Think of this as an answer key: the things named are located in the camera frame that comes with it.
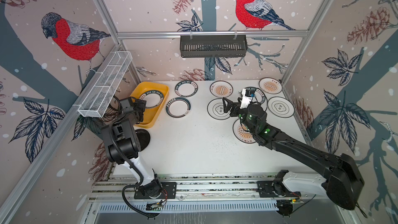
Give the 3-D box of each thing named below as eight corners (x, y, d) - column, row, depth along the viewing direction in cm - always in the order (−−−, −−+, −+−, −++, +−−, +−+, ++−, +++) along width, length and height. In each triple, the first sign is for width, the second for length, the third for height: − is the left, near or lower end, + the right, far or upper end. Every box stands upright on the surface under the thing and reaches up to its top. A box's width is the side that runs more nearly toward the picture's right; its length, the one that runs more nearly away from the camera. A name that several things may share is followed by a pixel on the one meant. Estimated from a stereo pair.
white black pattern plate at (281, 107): (271, 118, 103) (272, 116, 101) (265, 98, 114) (266, 96, 112) (297, 118, 103) (298, 116, 101) (287, 98, 114) (289, 96, 112)
